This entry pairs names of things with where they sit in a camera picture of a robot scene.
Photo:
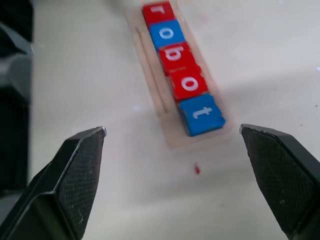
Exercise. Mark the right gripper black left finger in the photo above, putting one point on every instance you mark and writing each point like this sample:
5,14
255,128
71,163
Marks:
62,195

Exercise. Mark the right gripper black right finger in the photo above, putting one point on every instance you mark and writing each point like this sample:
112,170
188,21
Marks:
287,180

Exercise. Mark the blue tile letter t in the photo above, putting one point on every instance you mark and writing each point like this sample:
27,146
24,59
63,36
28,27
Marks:
202,113

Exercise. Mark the red tile letter o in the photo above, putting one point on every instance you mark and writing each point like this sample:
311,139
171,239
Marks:
188,83

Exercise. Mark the red tile letter b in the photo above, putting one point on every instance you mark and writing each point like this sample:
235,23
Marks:
176,57

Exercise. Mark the wooden letter tray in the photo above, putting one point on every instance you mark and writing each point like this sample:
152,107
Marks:
150,82

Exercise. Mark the blue tile letter o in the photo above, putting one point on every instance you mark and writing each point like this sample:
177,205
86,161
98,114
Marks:
166,33

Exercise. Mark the red tile letter r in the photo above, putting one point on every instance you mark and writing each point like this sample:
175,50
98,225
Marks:
157,12

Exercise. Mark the small red paint chip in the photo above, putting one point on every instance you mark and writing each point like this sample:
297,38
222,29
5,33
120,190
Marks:
197,168

